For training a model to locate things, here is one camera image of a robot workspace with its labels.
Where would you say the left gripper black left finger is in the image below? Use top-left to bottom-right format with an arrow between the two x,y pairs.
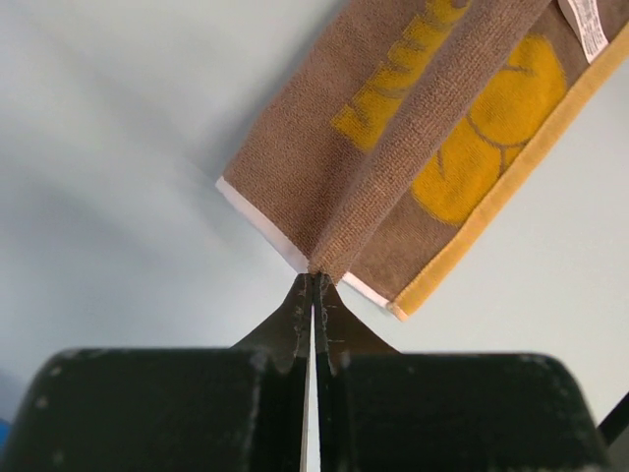
1,274 -> 313,471

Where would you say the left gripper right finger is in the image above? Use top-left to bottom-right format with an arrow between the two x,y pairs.
313,274 -> 611,471

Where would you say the yellow white towel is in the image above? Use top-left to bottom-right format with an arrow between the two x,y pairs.
216,1 -> 628,320

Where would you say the blue plastic bin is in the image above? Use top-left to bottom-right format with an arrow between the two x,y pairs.
0,420 -> 10,443

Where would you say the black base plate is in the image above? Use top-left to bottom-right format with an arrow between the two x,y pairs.
599,393 -> 629,446

